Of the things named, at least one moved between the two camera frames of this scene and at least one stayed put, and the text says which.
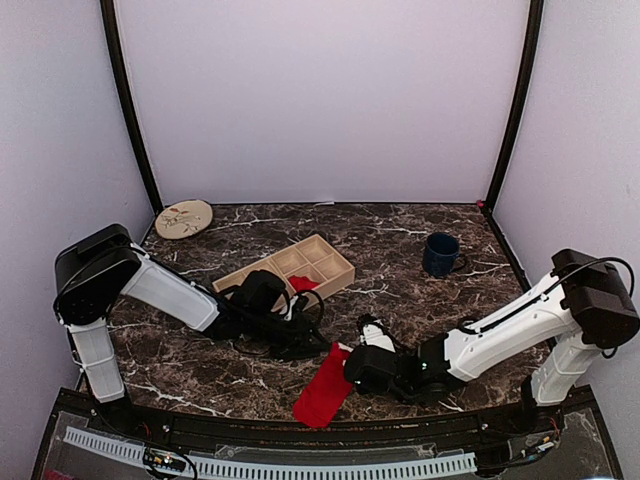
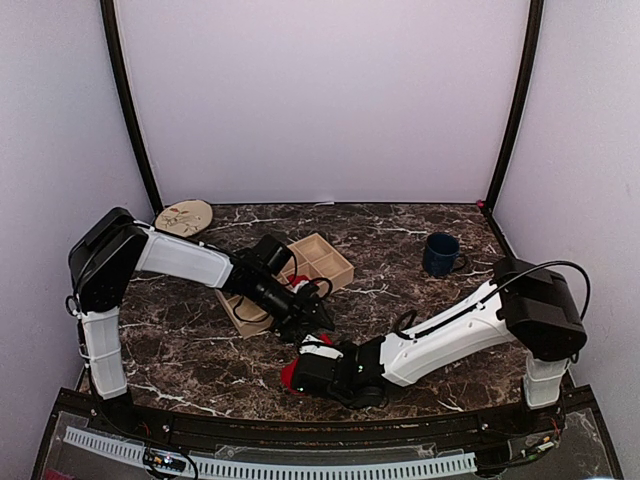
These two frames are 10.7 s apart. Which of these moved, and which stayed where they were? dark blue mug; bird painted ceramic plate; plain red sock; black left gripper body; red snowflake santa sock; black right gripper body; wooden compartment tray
Moved: black left gripper body; black right gripper body; plain red sock
Stayed: red snowflake santa sock; dark blue mug; wooden compartment tray; bird painted ceramic plate
